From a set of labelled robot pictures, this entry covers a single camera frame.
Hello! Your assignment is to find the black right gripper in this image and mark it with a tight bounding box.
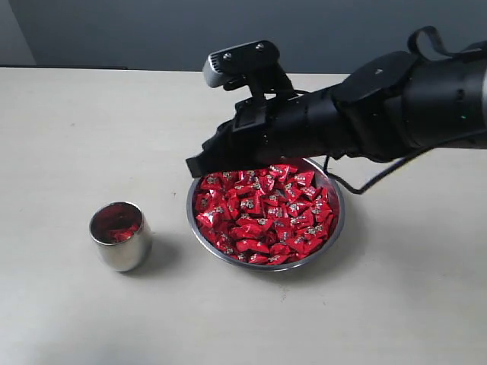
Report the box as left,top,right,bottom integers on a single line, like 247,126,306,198
186,89,358,178

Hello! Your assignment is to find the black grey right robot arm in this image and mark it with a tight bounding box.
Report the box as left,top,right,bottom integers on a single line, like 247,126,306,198
186,26,486,177

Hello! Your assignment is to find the pile of red candies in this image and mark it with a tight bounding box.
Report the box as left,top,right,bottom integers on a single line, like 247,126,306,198
193,163,335,268

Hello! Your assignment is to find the stainless steel cup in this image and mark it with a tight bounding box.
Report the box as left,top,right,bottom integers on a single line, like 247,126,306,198
89,202,152,272

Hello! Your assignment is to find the stainless steel bowl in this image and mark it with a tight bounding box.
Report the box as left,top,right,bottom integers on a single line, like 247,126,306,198
186,158,345,272

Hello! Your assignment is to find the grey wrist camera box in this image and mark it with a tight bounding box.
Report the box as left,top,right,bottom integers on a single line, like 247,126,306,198
202,40,297,101

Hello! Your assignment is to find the black camera cable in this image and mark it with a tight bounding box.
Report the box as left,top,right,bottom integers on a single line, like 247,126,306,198
323,131,487,195

